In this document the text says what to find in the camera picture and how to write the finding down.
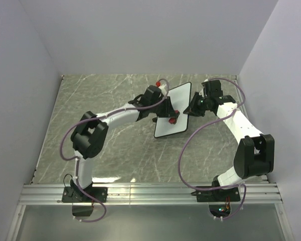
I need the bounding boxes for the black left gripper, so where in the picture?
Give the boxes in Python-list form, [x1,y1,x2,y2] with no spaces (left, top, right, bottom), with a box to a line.
[150,97,178,119]

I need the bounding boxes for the red black whiteboard eraser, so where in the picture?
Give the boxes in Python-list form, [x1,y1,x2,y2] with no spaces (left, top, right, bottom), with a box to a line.
[169,110,180,125]

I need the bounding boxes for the white whiteboard black frame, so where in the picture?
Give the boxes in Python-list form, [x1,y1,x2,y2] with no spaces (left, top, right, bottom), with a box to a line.
[154,82,192,138]

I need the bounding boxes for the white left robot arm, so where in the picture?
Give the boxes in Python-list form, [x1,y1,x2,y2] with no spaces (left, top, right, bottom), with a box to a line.
[71,85,180,202]

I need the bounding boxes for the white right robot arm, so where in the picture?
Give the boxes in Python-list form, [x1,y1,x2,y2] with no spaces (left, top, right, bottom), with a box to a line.
[184,78,275,201]

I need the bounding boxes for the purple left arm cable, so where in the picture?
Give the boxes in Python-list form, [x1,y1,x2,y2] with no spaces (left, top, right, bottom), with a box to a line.
[59,78,170,222]

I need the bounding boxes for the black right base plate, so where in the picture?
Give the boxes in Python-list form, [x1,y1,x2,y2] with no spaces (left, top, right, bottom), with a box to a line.
[191,187,241,202]

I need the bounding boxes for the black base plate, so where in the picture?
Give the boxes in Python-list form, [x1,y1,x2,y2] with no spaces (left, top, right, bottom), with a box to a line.
[191,187,241,202]
[61,186,108,203]

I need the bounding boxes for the aluminium mounting rail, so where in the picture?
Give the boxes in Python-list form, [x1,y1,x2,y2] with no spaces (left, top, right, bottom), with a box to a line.
[18,183,282,206]

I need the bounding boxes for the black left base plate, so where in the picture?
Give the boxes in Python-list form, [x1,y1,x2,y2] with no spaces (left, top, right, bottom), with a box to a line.
[61,186,108,203]

